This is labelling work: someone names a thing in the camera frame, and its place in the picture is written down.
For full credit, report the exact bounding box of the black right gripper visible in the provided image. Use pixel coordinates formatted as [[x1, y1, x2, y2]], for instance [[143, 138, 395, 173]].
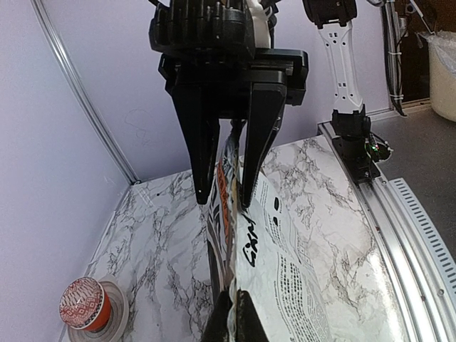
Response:
[[149, 1, 308, 207]]

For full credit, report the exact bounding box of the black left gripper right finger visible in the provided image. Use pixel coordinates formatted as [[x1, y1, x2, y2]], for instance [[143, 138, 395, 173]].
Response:
[[235, 290, 269, 342]]

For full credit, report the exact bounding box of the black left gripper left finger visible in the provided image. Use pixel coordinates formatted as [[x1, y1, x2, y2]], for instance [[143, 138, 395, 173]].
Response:
[[201, 291, 232, 342]]

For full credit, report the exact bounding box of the white brown pet food bag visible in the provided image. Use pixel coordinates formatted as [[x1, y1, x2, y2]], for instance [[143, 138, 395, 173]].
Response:
[[207, 121, 332, 341]]

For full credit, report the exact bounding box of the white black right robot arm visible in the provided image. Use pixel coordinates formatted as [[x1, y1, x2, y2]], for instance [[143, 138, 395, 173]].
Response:
[[149, 1, 371, 208]]

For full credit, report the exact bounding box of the white tape roll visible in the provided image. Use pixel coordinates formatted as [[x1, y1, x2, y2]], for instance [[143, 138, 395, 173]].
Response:
[[61, 277, 129, 342]]

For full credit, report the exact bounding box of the red patterned ceramic bowl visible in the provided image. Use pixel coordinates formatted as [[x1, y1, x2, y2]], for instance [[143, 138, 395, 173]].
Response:
[[59, 277, 111, 331]]

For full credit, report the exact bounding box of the white plastic bin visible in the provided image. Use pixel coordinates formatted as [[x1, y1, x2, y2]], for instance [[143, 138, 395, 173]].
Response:
[[420, 31, 455, 122]]

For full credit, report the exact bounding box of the aluminium front frame rail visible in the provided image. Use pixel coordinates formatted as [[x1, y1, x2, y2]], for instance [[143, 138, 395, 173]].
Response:
[[316, 117, 456, 342]]

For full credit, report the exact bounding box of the right aluminium frame post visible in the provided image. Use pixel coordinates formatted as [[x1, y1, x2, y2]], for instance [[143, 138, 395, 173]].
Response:
[[31, 0, 141, 185]]

